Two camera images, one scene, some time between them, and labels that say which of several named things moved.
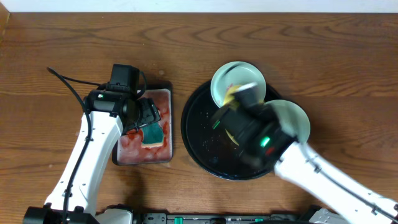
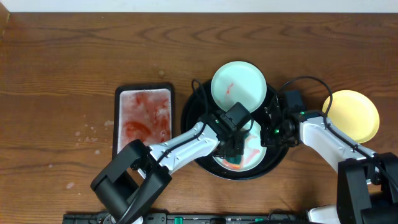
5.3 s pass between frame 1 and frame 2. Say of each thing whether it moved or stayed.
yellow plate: moved
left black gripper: moved
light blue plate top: stayed
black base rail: stayed
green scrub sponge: moved
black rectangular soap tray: stayed
